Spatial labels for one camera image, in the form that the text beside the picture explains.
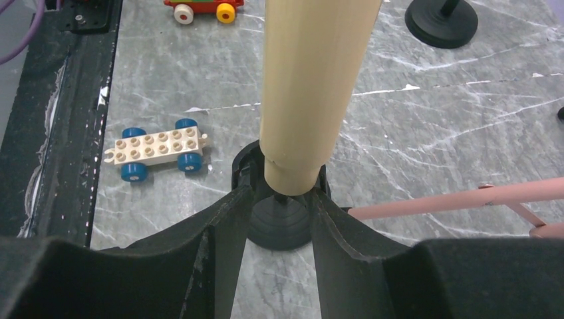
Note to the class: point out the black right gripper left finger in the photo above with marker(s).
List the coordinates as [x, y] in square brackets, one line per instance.
[189, 270]

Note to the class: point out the colourful toy brick car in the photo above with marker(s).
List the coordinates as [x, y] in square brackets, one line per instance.
[184, 11]

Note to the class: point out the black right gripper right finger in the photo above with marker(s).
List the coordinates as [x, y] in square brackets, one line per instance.
[363, 274]

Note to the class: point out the black round-base mic stand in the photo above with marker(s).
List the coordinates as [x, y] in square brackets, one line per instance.
[442, 24]

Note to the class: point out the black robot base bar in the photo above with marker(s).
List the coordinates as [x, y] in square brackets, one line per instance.
[52, 147]

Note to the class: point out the pink music stand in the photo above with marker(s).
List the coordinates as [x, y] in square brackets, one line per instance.
[512, 196]

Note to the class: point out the white blue toy brick car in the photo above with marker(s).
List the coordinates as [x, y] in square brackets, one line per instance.
[137, 150]

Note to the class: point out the yellow toy microphone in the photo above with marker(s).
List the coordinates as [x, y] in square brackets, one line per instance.
[313, 51]

